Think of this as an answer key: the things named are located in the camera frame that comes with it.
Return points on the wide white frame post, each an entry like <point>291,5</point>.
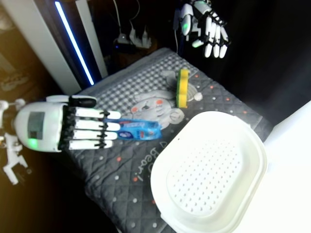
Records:
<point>46,46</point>

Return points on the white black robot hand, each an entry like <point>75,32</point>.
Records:
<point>41,126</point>
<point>211,29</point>

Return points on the blue LED light strip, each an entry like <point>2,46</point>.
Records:
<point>73,41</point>

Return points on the narrow white frame post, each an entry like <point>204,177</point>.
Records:
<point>93,36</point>

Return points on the yellow green sponge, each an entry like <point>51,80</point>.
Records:
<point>182,88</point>

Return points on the black power adapter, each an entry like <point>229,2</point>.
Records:
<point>123,43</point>

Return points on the grey quilt with bear print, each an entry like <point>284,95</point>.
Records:
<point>121,174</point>

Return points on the white power strip with plugs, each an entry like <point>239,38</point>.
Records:
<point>141,37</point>

